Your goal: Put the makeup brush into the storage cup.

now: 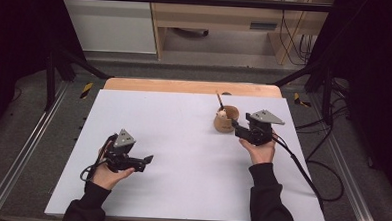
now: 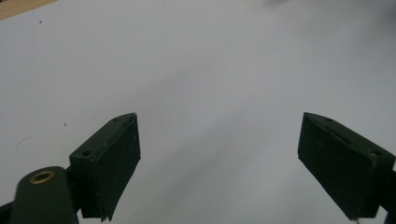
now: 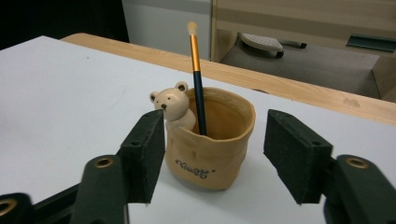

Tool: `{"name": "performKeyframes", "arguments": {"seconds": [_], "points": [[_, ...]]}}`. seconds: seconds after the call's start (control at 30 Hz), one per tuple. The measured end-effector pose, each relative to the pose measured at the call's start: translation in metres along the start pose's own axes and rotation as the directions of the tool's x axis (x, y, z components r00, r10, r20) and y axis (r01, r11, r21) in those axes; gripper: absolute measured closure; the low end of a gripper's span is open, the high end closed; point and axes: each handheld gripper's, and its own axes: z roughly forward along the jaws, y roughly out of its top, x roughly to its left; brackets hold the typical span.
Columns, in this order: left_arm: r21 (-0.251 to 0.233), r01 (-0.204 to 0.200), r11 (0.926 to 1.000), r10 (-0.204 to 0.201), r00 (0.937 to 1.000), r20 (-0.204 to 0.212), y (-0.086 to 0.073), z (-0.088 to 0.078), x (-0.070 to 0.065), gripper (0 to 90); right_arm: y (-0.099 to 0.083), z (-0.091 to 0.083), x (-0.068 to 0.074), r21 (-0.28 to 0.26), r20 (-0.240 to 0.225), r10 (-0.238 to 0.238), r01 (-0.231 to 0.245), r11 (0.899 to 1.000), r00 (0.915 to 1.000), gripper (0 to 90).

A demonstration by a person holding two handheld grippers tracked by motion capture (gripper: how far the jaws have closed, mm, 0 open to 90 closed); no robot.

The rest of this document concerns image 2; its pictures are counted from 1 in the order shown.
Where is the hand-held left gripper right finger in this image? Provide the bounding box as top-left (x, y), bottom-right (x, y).
top-left (297, 111), bottom-right (396, 221)

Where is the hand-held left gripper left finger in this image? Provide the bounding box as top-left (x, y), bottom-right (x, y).
top-left (68, 112), bottom-right (142, 222)

